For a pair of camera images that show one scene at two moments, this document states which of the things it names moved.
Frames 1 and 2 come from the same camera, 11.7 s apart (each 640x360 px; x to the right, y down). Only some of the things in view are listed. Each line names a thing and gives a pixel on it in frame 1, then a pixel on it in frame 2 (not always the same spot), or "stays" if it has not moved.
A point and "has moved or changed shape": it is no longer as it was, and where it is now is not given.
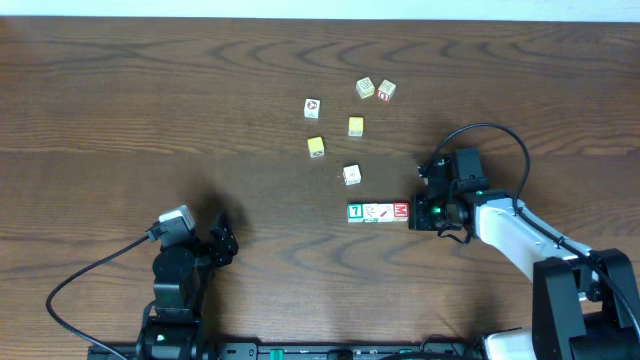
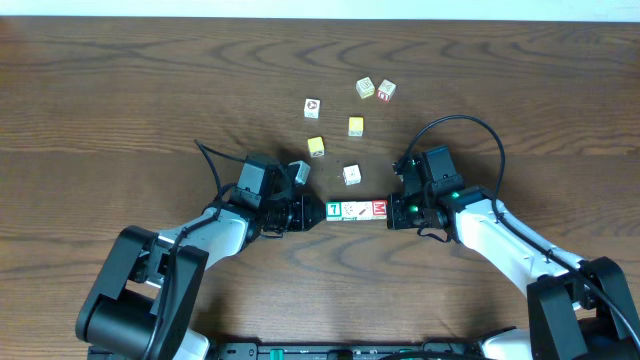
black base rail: x=291 y=351 stays
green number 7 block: x=355 y=213 to x=334 y=211
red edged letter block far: x=386 y=90 stays
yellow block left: x=316 y=147 stays
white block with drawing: x=352 y=175 stays
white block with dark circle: x=312 y=109 stays
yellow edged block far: x=365 y=87 stays
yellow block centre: x=355 y=126 stays
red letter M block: x=401 y=209 has moved or changed shape
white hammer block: x=385 y=212 to x=364 y=210
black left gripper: x=212 y=245 to x=305 y=214
